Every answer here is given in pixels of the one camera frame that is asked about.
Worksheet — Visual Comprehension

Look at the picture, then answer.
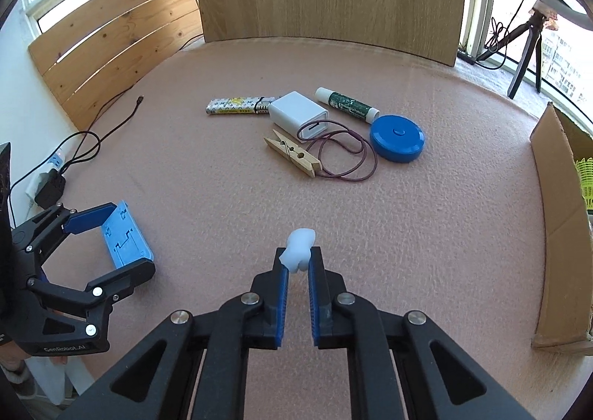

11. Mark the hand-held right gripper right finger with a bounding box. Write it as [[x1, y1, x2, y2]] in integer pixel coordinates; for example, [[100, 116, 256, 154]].
[[307, 247, 538, 420]]

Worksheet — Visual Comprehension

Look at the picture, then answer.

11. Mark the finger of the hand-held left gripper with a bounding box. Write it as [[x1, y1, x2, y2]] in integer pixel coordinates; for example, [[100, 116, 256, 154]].
[[27, 260, 157, 323], [13, 202, 118, 258]]

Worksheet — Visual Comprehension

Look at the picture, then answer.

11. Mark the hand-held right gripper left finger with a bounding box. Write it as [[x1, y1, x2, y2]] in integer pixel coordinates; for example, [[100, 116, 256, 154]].
[[56, 248, 291, 420]]

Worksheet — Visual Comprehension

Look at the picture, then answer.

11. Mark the blue plastic phone stand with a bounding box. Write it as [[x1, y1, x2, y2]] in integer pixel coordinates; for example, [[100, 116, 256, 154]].
[[102, 200, 156, 269]]

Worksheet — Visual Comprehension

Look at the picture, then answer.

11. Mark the white translucent cap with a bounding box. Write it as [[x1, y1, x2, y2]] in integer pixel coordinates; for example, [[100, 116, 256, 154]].
[[279, 228, 317, 273]]

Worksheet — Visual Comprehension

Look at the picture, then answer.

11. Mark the blue round tape measure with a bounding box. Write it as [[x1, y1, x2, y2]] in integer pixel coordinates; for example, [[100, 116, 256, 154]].
[[370, 114, 426, 164]]

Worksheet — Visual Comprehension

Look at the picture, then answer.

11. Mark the green lip balm tube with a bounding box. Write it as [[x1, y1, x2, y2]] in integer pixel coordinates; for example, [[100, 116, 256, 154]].
[[315, 87, 381, 124]]

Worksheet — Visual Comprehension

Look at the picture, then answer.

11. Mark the person's left hand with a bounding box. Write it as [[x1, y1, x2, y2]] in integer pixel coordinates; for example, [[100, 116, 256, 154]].
[[0, 348, 68, 374]]

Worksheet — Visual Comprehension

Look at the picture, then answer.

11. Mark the black power adapter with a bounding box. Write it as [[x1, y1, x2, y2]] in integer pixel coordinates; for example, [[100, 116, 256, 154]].
[[34, 172, 66, 210]]

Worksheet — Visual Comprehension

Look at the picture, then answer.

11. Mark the white power strip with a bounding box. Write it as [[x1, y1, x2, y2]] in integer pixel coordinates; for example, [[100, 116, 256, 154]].
[[25, 149, 66, 203]]

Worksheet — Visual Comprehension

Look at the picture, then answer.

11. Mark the brown rubber band loop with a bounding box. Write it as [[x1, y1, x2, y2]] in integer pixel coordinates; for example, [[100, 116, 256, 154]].
[[296, 120, 378, 182]]

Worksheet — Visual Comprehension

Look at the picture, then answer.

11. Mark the wooden clothespin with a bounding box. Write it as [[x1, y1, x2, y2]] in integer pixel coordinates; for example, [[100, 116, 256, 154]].
[[263, 128, 322, 179]]

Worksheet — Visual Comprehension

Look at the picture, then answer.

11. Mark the patterned wrapped candy bar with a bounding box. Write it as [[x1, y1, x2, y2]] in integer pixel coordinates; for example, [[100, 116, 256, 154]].
[[205, 96, 277, 117]]

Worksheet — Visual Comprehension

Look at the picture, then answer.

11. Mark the wooden slatted board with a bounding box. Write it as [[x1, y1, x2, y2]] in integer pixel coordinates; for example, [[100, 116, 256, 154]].
[[28, 0, 205, 131]]

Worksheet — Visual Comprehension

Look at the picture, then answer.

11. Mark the white charger adapter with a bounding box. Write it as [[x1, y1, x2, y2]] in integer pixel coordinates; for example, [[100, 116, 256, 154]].
[[269, 92, 329, 143]]

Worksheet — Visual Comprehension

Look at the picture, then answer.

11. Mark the cardboard box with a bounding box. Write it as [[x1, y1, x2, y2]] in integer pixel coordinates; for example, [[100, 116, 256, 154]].
[[529, 101, 593, 351]]

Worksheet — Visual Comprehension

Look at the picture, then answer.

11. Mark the yellow plastic object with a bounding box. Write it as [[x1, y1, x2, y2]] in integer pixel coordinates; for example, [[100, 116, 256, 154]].
[[574, 158, 593, 210]]

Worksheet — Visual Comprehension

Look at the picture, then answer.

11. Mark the black tripod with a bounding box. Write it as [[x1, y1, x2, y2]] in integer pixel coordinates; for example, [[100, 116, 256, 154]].
[[477, 8, 559, 99]]

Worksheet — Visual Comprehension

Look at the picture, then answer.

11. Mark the black looped power cable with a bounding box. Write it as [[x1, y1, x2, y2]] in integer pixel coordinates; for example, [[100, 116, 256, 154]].
[[9, 130, 101, 226]]

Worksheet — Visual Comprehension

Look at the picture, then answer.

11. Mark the black cable with plug end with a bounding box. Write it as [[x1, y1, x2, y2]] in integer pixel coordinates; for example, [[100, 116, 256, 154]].
[[58, 96, 144, 171]]

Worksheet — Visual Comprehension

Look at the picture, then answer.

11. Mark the black tripod cable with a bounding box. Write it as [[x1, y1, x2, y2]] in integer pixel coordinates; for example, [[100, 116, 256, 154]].
[[484, 0, 531, 69]]

